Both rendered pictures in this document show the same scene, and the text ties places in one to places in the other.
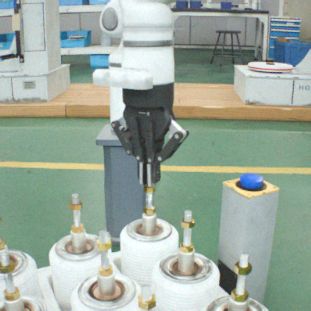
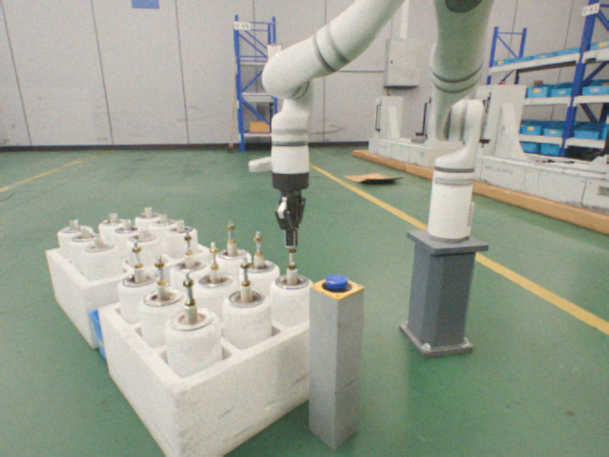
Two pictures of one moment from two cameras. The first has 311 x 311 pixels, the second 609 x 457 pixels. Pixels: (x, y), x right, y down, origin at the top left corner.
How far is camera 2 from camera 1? 0.84 m
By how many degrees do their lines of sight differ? 70
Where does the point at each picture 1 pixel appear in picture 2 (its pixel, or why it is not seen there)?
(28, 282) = (226, 267)
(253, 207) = (313, 298)
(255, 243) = (319, 338)
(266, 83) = not seen: outside the picture
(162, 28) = (277, 131)
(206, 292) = (227, 314)
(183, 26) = not seen: outside the picture
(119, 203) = (412, 296)
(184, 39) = not seen: outside the picture
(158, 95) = (275, 179)
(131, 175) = (421, 276)
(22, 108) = (582, 216)
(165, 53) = (280, 150)
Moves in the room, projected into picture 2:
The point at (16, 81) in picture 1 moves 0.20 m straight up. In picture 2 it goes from (590, 184) to (599, 147)
